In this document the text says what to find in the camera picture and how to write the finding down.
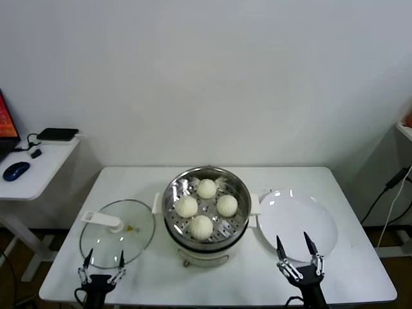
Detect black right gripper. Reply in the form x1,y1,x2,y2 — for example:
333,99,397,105
276,231,330,309

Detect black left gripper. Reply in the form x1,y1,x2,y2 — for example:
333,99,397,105
77,247,126,309

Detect white steamed baozi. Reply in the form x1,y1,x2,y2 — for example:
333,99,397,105
216,194,239,218
196,178,217,200
175,195,199,218
189,214,214,241

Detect steel perforated steamer basket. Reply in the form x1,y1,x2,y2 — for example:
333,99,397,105
152,165,263,244

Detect white round plate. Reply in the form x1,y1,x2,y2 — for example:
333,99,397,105
257,189,339,263

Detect white table foot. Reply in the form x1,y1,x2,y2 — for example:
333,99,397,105
375,230,412,258

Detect white electric cooker base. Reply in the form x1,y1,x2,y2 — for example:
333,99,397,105
164,212,260,268

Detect white side desk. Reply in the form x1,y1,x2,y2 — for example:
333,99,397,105
0,136,81,281

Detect blue computer mouse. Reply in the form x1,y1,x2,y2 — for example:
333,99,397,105
2,160,31,181

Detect black flat box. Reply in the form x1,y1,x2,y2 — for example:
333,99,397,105
36,127,80,141

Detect white shelf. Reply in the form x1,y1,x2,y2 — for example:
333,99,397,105
395,123,412,142

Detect open laptop with red screen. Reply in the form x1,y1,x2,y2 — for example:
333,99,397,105
0,87,22,162

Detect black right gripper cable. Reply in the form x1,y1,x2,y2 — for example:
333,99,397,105
285,295,305,309

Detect glass lid with white handle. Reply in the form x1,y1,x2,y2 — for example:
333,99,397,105
80,198,157,270

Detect black floor cable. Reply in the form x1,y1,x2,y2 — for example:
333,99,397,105
0,246,19,300

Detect long white cable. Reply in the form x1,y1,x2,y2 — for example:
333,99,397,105
378,167,412,248

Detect black cable with adapter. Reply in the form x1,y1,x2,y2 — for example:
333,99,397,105
360,167,412,226

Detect thin black desk cable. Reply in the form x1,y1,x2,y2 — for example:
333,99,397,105
12,131,44,154

